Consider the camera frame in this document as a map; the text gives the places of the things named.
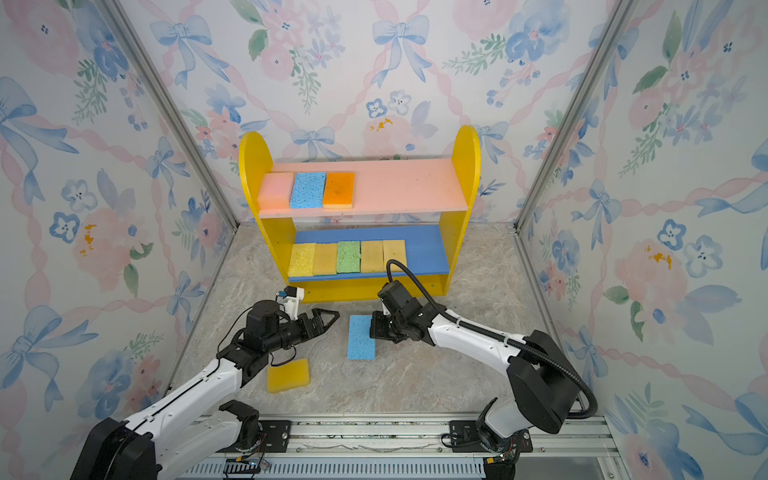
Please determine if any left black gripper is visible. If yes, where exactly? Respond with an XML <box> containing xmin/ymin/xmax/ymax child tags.
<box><xmin>265</xmin><ymin>308</ymin><xmax>339</xmax><ymax>356</ymax></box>

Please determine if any blue sponge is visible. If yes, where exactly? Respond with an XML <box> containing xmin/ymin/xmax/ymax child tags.
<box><xmin>290</xmin><ymin>172</ymin><xmax>327</xmax><ymax>210</ymax></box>
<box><xmin>347</xmin><ymin>315</ymin><xmax>376</xmax><ymax>361</ymax></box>

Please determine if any thick yellow sponge front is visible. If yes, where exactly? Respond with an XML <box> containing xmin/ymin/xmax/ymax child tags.
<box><xmin>266</xmin><ymin>359</ymin><xmax>311</xmax><ymax>394</ymax></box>

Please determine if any bright yellow cellulose sponge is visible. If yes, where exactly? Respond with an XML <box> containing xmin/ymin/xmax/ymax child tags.
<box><xmin>288</xmin><ymin>243</ymin><xmax>317</xmax><ymax>278</ymax></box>

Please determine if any yellow sponge with green back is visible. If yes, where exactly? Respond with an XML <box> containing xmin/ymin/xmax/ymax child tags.
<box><xmin>312</xmin><ymin>243</ymin><xmax>338</xmax><ymax>276</ymax></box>

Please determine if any pale yellow sponge underneath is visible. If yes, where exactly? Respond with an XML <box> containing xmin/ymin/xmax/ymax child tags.
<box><xmin>360</xmin><ymin>240</ymin><xmax>385</xmax><ymax>273</ymax></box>

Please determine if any small yellow sponge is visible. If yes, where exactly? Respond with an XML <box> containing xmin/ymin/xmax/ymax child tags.
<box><xmin>382</xmin><ymin>239</ymin><xmax>407</xmax><ymax>265</ymax></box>

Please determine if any yellow pink blue toy shelf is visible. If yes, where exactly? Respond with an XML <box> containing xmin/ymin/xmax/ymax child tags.
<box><xmin>239</xmin><ymin>126</ymin><xmax>482</xmax><ymax>303</ymax></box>

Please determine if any pink orange sponge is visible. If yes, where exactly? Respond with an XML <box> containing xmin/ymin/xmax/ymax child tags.
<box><xmin>257</xmin><ymin>172</ymin><xmax>295</xmax><ymax>211</ymax></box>

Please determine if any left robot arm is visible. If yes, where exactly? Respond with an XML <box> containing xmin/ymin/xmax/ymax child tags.
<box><xmin>71</xmin><ymin>298</ymin><xmax>341</xmax><ymax>479</ymax></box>

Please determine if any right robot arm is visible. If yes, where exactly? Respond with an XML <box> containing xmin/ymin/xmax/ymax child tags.
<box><xmin>370</xmin><ymin>280</ymin><xmax>598</xmax><ymax>453</ymax></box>

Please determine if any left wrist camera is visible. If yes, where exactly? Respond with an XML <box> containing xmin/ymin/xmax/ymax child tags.
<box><xmin>275</xmin><ymin>286</ymin><xmax>305</xmax><ymax>320</ymax></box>

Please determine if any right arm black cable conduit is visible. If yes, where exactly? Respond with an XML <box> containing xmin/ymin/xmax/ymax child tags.
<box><xmin>385</xmin><ymin>259</ymin><xmax>599</xmax><ymax>420</ymax></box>

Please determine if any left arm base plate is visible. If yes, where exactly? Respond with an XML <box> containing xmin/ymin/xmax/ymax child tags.
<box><xmin>218</xmin><ymin>419</ymin><xmax>292</xmax><ymax>454</ymax></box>

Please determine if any aluminium mounting rail frame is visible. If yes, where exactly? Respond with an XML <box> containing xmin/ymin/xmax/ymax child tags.
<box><xmin>175</xmin><ymin>412</ymin><xmax>628</xmax><ymax>479</ymax></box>

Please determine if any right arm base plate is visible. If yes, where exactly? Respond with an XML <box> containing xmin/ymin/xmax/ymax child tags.
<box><xmin>441</xmin><ymin>420</ymin><xmax>533</xmax><ymax>456</ymax></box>

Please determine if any left corner aluminium post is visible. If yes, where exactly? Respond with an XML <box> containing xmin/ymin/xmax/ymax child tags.
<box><xmin>95</xmin><ymin>0</ymin><xmax>239</xmax><ymax>230</ymax></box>

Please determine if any corner aluminium post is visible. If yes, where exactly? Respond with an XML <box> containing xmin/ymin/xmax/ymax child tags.
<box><xmin>95</xmin><ymin>0</ymin><xmax>239</xmax><ymax>230</ymax></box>
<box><xmin>514</xmin><ymin>0</ymin><xmax>636</xmax><ymax>235</ymax></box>

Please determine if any right corner aluminium post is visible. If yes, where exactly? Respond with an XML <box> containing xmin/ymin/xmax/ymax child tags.
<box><xmin>514</xmin><ymin>0</ymin><xmax>636</xmax><ymax>235</ymax></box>

